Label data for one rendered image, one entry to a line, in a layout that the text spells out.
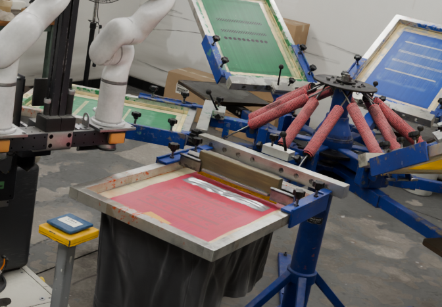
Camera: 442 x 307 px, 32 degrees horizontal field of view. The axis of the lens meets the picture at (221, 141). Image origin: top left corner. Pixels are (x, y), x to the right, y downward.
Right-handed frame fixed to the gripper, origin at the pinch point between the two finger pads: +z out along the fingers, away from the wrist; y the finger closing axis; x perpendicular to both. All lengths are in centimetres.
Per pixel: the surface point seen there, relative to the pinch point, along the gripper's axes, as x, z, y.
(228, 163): 27, -7, -93
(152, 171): 24, 15, -74
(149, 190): 37, 20, -74
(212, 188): 31, 4, -93
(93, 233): 74, 36, -58
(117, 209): 63, 28, -61
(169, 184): 29, 14, -81
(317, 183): 44, -25, -117
